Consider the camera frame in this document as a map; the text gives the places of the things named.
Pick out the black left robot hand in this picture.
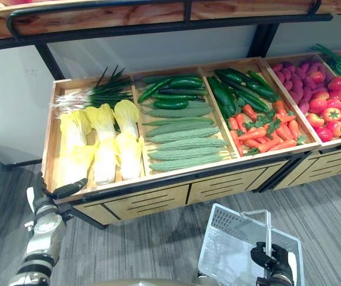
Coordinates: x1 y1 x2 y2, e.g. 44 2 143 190
46 178 88 206

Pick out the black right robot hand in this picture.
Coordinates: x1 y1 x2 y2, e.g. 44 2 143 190
250 241 298 279

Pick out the white plastic shopping basket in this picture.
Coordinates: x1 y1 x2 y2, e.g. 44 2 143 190
198 203 305 286

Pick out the yellow napa cabbage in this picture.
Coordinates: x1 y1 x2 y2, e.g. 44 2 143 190
85 103 120 185
113 100 145 181
59 108 96 187

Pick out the wooden produce display stand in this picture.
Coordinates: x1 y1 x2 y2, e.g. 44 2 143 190
259 49 341 191
40 56 323 230

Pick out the dark green cucumber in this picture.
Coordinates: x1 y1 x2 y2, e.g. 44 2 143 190
151 94 201 101
153 100 189 110
142 74 203 85
137 77 174 104
246 82 280 102
158 88 208 96
207 76 237 117
214 69 244 84
247 70 275 93
225 80 270 113
228 68 265 90
170 77 204 89

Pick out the thin green ridged gourd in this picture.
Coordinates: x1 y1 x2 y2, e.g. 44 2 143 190
142 117 215 126

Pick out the wooden fruit shelf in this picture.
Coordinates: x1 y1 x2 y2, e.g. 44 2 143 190
0 0 334 51

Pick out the black metal shelf rail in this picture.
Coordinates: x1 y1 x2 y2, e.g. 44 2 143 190
6 0 323 41

